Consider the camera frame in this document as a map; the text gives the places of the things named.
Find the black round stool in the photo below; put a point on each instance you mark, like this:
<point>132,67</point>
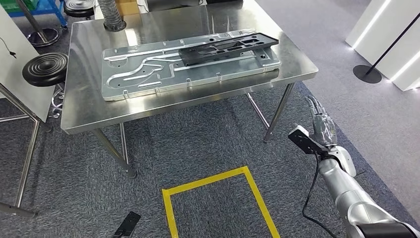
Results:
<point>46,69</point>
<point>78,6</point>

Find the black pole stand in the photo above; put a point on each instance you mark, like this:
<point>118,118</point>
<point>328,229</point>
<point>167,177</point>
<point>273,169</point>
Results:
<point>367,74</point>

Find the stainless steel workbench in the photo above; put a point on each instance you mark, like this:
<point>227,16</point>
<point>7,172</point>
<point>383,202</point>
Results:
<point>92,108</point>

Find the white lit display panel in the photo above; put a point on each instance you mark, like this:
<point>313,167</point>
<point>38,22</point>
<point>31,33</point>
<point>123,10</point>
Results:
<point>377,29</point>

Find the black plastic part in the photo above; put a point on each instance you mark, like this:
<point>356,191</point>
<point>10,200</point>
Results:
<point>229,47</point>

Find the stamped silver metal plate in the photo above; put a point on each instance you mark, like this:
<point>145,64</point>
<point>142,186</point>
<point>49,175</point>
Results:
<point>137,82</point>

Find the brown cardboard box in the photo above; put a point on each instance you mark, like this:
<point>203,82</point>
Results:
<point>128,6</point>

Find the blue storage rack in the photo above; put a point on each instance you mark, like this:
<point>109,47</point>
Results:
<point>52,8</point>

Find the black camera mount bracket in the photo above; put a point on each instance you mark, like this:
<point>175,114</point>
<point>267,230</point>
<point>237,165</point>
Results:
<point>308,141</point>

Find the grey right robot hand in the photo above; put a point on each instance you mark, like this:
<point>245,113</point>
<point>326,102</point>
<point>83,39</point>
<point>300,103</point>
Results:
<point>325,129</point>

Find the chrome stanchion post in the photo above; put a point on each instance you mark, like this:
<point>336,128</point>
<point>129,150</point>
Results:
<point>42,36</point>

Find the green plastic crate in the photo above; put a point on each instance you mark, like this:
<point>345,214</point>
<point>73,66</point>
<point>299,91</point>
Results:
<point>19,4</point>

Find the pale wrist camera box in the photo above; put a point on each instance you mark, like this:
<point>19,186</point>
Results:
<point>293,128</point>

